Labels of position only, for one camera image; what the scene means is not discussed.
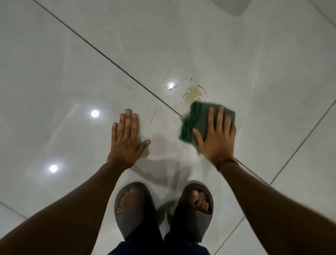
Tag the person's right hand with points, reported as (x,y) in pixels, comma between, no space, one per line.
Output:
(217,145)

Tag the person's left hand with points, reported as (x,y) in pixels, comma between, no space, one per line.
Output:
(124,148)

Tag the person's right middle finger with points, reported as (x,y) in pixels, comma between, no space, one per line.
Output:
(220,118)

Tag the person's left middle finger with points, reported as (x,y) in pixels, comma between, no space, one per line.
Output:
(127,124)

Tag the person's right little finger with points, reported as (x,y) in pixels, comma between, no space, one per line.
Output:
(233,132)

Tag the person's right thumb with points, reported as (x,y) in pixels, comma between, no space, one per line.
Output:
(199,138)

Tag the person's left thumb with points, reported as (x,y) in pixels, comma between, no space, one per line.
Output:
(143,147)

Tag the person's left little finger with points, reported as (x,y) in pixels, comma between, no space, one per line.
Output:
(114,132)

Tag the green scrub cloth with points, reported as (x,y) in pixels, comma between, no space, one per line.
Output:
(199,122)

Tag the person's right forearm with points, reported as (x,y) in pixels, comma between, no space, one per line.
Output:
(278,212)

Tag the person's left forearm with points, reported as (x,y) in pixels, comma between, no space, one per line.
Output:
(68,215)

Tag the yellowish liquid spill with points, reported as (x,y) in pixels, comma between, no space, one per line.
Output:
(193,92)

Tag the person's left foot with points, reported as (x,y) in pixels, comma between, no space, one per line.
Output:
(130,201)

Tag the person's foot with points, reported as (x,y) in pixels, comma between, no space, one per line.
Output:
(130,201)
(199,201)

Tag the person's right foot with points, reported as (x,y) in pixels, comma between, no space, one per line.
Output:
(199,201)

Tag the grey left slipper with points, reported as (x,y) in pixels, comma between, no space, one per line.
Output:
(133,210)

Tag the grey slipper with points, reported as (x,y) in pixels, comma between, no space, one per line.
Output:
(133,210)
(194,210)

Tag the grey right slipper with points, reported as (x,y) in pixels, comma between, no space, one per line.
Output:
(194,210)

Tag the dark blue shorts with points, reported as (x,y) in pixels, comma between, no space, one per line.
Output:
(160,245)

